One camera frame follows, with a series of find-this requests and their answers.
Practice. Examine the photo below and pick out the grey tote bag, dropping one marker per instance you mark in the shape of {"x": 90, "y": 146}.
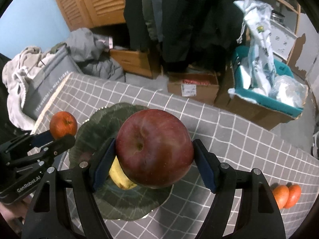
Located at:
{"x": 54, "y": 79}

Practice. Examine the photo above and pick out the olive green garment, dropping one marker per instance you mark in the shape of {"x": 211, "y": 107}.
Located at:
{"x": 58, "y": 48}

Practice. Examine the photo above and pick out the grey checked tablecloth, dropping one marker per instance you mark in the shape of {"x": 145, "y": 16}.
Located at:
{"x": 224, "y": 134}

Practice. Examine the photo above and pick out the pink white packet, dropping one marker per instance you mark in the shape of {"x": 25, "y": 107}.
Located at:
{"x": 106, "y": 43}

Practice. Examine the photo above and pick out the yellow green mango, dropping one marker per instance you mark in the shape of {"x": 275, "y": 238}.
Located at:
{"x": 119, "y": 176}

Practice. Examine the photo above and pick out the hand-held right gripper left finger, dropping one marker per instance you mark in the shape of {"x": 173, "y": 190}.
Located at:
{"x": 104, "y": 164}

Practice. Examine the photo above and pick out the wooden louvered wardrobe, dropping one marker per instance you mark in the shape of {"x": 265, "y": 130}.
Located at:
{"x": 99, "y": 0}

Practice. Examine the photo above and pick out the green scalloped plate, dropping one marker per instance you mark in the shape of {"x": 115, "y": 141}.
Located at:
{"x": 99, "y": 124}

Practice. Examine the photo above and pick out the black hooded coat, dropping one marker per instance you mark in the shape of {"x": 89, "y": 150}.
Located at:
{"x": 199, "y": 17}

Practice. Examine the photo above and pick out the wooden drawer unit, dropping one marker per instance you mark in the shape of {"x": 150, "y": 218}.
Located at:
{"x": 132, "y": 59}

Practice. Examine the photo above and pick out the clear plastic bag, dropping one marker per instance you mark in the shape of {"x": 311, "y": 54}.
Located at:
{"x": 289, "y": 89}

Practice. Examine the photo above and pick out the large orange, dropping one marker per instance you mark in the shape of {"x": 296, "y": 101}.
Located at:
{"x": 280, "y": 196}
{"x": 294, "y": 195}

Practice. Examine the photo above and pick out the small tangerine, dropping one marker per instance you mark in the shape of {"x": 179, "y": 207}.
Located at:
{"x": 63, "y": 125}

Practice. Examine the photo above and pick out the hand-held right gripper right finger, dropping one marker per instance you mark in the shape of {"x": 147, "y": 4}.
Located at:
{"x": 205, "y": 166}

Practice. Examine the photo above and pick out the large cardboard box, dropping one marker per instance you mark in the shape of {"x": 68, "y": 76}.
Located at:
{"x": 249, "y": 112}

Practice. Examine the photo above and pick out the white printed rice bag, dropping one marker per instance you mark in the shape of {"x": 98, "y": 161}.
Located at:
{"x": 259, "y": 54}

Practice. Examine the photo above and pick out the red apple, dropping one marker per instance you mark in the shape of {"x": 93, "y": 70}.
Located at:
{"x": 154, "y": 149}

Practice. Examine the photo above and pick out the grey jacket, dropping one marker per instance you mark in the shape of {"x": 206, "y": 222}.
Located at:
{"x": 153, "y": 10}

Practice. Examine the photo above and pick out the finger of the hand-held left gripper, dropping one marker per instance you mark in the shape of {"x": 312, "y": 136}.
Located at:
{"x": 62, "y": 144}
{"x": 42, "y": 138}

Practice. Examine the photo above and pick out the white patterned basket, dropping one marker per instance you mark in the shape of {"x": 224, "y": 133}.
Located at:
{"x": 281, "y": 37}

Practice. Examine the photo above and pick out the person's left hand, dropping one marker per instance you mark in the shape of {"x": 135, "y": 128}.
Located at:
{"x": 8, "y": 215}

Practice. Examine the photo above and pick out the steel steamer pot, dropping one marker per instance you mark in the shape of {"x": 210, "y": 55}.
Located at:
{"x": 278, "y": 17}

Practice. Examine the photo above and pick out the teal plastic crate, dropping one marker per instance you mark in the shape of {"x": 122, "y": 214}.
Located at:
{"x": 264, "y": 100}

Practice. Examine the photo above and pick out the beige hooded garment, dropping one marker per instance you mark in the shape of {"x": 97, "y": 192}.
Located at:
{"x": 17, "y": 64}

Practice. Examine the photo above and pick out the small cardboard box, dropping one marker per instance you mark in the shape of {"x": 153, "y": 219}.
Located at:
{"x": 199, "y": 89}

